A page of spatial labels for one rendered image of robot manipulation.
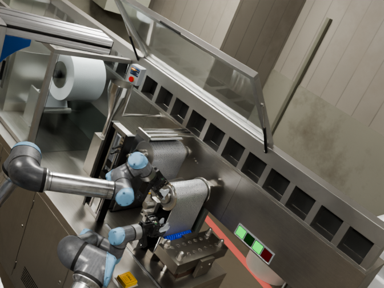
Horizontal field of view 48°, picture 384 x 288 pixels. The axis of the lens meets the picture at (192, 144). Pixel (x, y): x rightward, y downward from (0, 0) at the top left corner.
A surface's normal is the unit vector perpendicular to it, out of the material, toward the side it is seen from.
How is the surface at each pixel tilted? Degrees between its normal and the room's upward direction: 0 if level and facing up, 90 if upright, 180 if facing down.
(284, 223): 90
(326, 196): 90
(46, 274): 90
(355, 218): 90
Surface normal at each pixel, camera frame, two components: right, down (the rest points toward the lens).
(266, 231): -0.67, 0.03
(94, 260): 0.15, -0.56
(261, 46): 0.55, 0.52
